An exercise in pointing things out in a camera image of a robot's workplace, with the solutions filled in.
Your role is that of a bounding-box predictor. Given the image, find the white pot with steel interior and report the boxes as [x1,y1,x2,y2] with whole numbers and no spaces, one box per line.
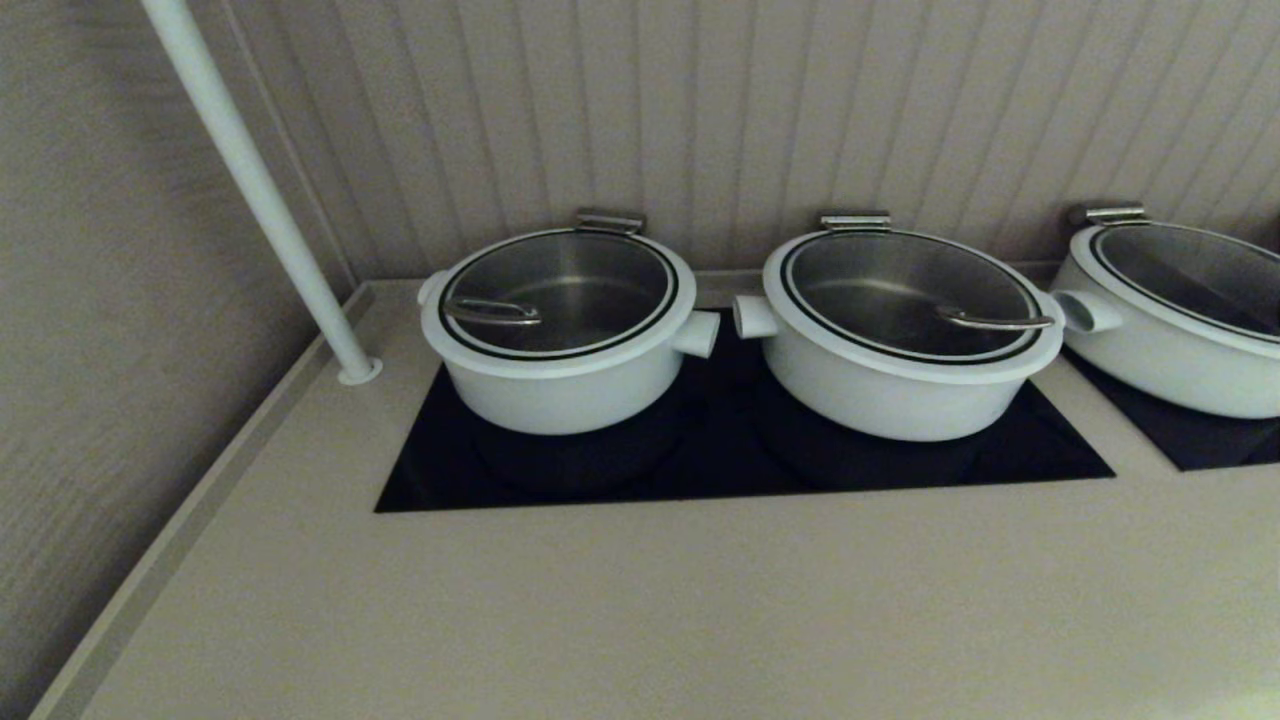
[732,292,1067,444]
[415,268,722,437]
[1050,250,1280,420]

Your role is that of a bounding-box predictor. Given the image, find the wide black glass cooktop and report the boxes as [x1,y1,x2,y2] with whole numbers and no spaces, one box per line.
[373,310,1117,515]

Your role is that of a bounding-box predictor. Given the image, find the white pole with base flange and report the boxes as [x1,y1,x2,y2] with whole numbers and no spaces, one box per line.
[138,0,384,388]

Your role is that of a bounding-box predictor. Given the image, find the narrow black glass cooktop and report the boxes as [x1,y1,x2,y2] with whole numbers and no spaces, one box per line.
[1063,345,1280,472]

